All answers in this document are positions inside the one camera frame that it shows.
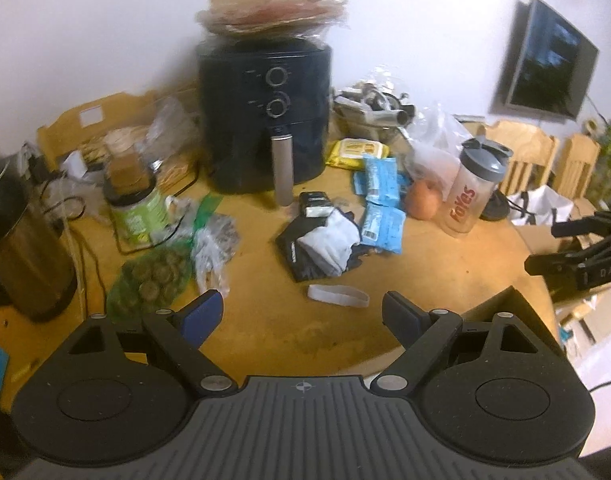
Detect white knit sock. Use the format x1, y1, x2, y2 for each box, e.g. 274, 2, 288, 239
297, 209, 361, 278

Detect black patterned glove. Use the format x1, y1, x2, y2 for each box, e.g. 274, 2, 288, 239
275, 211, 371, 283

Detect green net bag of fruit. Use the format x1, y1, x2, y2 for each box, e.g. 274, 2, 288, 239
106, 243, 192, 321

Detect open cardboard box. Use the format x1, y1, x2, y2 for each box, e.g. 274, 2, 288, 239
365, 285, 571, 380

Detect white elastic band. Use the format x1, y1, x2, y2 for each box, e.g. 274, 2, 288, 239
307, 284, 371, 308

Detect black kettle base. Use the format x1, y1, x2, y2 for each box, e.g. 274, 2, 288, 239
480, 190, 509, 222

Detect green label jar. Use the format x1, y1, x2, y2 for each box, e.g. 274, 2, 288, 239
103, 176, 170, 247

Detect wooden chair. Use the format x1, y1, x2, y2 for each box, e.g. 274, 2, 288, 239
476, 120, 601, 200

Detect red apple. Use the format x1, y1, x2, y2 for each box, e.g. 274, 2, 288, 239
404, 179, 443, 221

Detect blue snack packets pile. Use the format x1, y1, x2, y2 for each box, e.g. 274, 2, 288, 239
353, 156, 406, 255

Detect clear shaker bottle grey lid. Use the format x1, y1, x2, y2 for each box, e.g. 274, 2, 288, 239
438, 136, 514, 237

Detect brown spice jar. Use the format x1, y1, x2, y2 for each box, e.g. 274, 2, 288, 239
105, 128, 150, 195

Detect steel electric kettle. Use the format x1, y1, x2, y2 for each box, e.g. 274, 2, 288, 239
0, 158, 77, 323

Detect small black white box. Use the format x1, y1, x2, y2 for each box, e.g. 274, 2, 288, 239
299, 191, 335, 218

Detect yellow wet wipes pack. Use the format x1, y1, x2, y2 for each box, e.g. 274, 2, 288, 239
325, 138, 390, 170

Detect basket of tools and tape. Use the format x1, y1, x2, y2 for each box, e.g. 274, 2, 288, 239
331, 81, 416, 144

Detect dark blue air fryer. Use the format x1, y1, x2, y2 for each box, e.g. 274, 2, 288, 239
198, 38, 333, 194

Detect paper liners in plastic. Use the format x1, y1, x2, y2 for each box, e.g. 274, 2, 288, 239
196, 0, 348, 39

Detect wall mounted television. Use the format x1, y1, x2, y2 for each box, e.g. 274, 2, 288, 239
499, 0, 599, 120

